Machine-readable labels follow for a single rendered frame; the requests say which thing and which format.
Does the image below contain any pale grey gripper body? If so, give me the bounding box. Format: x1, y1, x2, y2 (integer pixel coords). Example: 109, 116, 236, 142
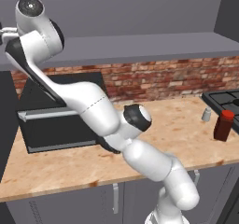
0, 25, 19, 45

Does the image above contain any small white shaker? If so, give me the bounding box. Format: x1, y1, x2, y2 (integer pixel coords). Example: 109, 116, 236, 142
201, 106, 213, 122

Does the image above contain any dark grey tall cabinet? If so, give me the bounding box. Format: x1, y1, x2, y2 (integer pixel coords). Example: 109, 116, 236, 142
213, 0, 239, 43

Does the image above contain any dark red ketchup bottle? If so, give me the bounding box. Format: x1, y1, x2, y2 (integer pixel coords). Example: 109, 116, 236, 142
213, 109, 235, 143

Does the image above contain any dark fridge side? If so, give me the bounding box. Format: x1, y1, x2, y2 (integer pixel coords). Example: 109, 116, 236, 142
0, 70, 21, 183

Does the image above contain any black microwave oven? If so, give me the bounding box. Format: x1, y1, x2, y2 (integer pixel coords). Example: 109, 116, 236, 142
16, 71, 109, 154

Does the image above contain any black hob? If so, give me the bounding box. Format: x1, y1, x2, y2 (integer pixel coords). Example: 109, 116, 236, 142
201, 90, 239, 133

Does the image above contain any dark oven front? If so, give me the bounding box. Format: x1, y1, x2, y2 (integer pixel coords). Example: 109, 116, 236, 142
216, 165, 239, 224

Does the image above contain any silver microwave handle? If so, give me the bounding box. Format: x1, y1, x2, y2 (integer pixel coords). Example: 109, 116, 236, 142
17, 108, 82, 122

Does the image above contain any grey wall cabinet run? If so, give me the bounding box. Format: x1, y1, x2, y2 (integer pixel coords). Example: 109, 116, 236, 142
0, 32, 239, 71

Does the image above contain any silver cupboard handle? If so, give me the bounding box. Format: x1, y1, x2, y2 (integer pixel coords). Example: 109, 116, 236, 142
112, 182, 120, 215
192, 169, 201, 186

